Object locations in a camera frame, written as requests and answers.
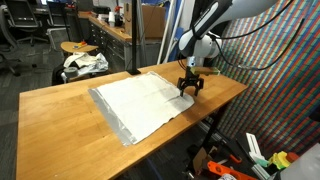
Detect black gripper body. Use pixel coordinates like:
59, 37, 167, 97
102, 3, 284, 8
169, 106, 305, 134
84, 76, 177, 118
182, 67, 200, 88

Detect white towel with grey tape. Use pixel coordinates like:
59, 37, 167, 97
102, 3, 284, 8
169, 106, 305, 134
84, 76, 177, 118
88, 71, 194, 146

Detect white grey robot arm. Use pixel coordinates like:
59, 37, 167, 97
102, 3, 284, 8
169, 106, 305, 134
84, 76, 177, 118
178, 0, 278, 58

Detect brown cardboard box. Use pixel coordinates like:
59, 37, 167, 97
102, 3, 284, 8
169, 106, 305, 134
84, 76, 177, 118
124, 3, 165, 38

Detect wooden workbench with drawers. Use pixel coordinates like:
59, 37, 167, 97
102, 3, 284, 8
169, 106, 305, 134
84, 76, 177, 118
79, 12, 160, 72

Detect orange plastic tool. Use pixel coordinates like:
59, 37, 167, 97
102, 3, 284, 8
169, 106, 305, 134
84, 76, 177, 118
207, 161, 258, 180

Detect white paper cup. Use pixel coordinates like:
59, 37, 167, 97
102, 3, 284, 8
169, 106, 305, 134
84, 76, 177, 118
108, 11, 115, 27

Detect crumpled white cloth pile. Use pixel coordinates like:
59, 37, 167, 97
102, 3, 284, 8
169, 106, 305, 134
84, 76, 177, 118
63, 52, 109, 75

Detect yellow green plastic object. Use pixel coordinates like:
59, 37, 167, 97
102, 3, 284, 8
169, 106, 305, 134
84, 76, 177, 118
269, 151, 291, 169

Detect small round wooden table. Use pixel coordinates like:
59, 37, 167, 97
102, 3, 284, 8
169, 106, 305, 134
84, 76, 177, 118
60, 42, 97, 53

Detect black office chair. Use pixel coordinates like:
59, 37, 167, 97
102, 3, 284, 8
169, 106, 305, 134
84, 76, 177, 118
4, 0, 48, 46

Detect black table leg frame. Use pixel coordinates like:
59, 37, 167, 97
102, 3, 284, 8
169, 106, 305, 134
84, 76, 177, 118
187, 103, 229, 173

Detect black camera stand pole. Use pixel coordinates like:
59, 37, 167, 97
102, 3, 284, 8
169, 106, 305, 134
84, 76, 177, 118
128, 0, 141, 75

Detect white plastic bracket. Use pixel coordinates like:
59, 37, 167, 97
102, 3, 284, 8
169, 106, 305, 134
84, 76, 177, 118
246, 133, 266, 164

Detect grey duct tape roll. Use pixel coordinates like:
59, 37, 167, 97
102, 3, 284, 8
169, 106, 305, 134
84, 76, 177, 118
64, 67, 78, 78

